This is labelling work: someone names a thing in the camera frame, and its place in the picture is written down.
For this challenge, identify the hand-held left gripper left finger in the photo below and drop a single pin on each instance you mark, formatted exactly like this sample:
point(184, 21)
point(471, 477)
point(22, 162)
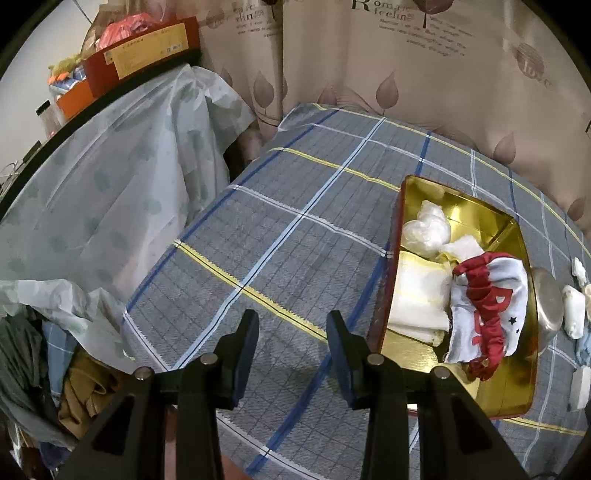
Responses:
point(244, 350)

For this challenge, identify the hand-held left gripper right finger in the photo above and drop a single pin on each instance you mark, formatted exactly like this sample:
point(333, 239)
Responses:
point(344, 364)

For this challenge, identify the white cloth with yellow trim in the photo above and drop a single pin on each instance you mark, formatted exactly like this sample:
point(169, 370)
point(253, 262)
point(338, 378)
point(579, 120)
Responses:
point(415, 295)

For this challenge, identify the red and white star garment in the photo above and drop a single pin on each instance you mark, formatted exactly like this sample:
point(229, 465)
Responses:
point(489, 304)

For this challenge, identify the clear plastic bag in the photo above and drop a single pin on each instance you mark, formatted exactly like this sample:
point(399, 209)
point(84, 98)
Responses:
point(427, 230)

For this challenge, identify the fluffy white yellow-lined sock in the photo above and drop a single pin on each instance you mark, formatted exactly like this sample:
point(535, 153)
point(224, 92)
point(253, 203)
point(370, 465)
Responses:
point(464, 249)

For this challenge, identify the gold metal tin box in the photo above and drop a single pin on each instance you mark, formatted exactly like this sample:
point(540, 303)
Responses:
point(489, 217)

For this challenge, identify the grey plaid bed sheet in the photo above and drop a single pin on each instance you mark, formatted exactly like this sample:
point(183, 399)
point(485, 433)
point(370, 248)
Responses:
point(295, 258)

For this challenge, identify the mustard brown cloth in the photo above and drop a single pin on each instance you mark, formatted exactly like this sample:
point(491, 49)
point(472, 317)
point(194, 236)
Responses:
point(87, 392)

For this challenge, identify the blue plaid cloth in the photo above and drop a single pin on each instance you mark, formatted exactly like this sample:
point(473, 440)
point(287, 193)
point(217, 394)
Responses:
point(55, 350)

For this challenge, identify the stainless steel bowl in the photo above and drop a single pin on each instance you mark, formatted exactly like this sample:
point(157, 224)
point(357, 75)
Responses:
point(547, 309)

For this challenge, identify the translucent plastic cover sheet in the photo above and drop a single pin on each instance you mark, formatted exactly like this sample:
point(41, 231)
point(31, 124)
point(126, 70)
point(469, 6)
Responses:
point(115, 175)

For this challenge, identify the grey green cloth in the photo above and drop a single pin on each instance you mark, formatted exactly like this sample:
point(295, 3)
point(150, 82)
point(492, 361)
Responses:
point(18, 350)

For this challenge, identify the white foam block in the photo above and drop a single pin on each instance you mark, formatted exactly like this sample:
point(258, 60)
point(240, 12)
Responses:
point(579, 390)

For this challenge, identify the light blue cloth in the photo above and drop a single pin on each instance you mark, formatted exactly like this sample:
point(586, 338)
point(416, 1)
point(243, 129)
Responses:
point(584, 346)

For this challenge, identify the cream cloth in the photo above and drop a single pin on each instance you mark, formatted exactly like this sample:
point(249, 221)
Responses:
point(588, 295)

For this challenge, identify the beige leaf-print curtain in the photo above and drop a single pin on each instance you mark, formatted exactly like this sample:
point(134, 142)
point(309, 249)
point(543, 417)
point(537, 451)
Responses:
point(415, 69)

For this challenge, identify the orange box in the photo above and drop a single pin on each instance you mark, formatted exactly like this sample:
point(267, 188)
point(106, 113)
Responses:
point(74, 99)

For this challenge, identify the clear jar with black lid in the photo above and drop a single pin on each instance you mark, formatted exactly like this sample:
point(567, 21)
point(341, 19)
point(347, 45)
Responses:
point(44, 117)

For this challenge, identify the red cardboard box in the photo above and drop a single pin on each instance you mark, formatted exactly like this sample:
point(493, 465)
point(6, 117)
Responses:
point(138, 55)

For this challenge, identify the orange plastic bag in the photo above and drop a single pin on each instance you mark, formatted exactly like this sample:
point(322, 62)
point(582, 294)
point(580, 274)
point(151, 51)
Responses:
point(124, 27)

